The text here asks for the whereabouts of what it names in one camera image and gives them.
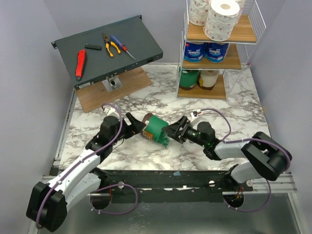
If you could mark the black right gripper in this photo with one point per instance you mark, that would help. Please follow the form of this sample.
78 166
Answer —
182 131

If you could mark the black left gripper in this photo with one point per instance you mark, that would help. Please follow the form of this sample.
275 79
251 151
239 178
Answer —
131 129

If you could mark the green brown roll front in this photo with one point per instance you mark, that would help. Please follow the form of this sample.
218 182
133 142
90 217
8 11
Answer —
188 79

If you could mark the cream cartoon roll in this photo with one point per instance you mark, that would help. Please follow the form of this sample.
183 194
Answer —
207 79

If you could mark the blue white paper towel roll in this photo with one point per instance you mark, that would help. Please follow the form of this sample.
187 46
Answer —
215 52

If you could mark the floral paper roll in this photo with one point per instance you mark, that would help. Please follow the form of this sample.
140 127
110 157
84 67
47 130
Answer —
221 19
241 4
198 11

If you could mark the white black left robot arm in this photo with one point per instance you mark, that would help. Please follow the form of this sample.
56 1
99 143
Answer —
78 170

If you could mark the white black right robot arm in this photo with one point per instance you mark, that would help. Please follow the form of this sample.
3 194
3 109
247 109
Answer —
266 158

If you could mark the floral paper roll on shelf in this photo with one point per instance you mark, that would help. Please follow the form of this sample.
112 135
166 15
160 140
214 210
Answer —
198 11

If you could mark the wooden board under chassis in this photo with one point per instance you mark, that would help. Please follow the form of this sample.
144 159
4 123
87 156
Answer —
93 96

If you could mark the blue red screwdriver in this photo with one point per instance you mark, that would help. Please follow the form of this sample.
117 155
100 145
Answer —
120 44

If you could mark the dark grey rack server chassis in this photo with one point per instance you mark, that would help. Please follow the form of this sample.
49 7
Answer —
99 65

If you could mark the red utility knife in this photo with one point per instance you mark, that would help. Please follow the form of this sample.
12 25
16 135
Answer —
81 60

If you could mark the black bit holder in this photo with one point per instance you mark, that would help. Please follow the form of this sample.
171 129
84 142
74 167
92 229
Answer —
93 47

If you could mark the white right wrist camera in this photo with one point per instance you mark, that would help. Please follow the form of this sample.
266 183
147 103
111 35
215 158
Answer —
195 117

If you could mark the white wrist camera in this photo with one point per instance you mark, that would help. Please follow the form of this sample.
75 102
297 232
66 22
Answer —
195 117
112 112

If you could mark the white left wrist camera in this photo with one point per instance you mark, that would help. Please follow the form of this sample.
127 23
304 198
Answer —
112 112

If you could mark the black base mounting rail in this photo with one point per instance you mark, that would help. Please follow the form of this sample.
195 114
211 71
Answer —
122 187

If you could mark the yellow handled pliers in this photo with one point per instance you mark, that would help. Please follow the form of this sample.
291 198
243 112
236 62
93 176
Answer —
108 44

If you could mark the white wire wooden shelf rack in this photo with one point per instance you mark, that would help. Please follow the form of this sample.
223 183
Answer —
247 31

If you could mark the aluminium extrusion rail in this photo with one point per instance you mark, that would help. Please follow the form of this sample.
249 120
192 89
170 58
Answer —
275 185

